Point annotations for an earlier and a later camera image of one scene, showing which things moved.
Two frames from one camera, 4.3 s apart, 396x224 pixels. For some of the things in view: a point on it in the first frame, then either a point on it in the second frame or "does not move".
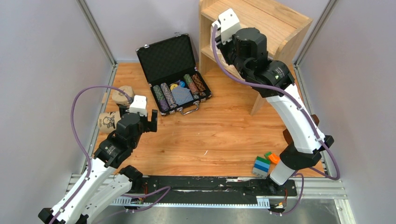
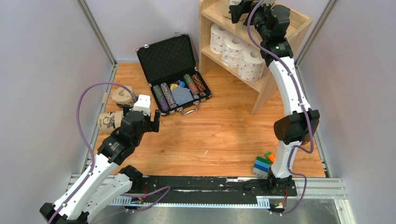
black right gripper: (225, 46) to (239, 10)
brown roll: (107, 121) does not move
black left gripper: (152, 125) does not move
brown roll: (120, 98) does not move
